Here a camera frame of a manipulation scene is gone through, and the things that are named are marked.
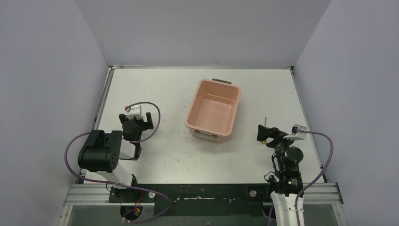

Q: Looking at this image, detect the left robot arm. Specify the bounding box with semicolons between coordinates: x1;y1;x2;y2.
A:
78;113;153;203

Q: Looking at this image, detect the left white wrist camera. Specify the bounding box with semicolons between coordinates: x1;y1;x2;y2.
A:
125;105;143;119

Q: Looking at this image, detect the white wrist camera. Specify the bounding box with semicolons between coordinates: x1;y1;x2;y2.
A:
283;124;307;141
125;105;143;119

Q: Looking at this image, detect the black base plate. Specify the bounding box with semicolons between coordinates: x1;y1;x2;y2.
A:
108;183;276;217

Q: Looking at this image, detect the yellow black screwdriver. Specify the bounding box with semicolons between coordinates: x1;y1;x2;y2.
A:
262;117;267;144

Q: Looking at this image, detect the aluminium frame rail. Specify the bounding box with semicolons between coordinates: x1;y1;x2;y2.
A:
64;183;343;206

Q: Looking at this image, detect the pink plastic bin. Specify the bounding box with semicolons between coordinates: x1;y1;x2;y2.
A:
184;79;241;144

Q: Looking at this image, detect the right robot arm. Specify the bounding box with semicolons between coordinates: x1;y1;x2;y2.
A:
256;125;307;226

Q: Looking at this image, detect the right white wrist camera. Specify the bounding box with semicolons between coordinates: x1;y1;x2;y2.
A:
283;124;307;141

